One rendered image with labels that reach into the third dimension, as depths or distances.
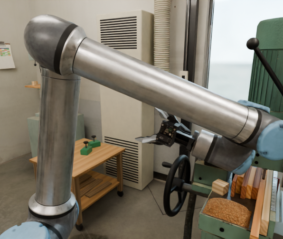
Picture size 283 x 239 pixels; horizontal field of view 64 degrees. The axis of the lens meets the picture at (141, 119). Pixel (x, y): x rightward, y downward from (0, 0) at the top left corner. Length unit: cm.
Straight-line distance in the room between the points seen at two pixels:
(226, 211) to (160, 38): 171
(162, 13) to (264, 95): 156
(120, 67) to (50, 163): 39
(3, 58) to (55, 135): 280
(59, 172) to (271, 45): 75
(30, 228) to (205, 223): 53
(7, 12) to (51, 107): 297
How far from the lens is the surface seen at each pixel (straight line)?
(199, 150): 71
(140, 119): 225
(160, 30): 221
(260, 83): 84
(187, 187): 110
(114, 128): 246
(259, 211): 82
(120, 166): 230
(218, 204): 82
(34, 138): 298
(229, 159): 71
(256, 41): 76
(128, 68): 49
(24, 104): 365
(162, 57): 219
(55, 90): 67
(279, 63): 82
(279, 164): 94
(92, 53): 50
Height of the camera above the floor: 139
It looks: 15 degrees down
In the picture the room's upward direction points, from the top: straight up
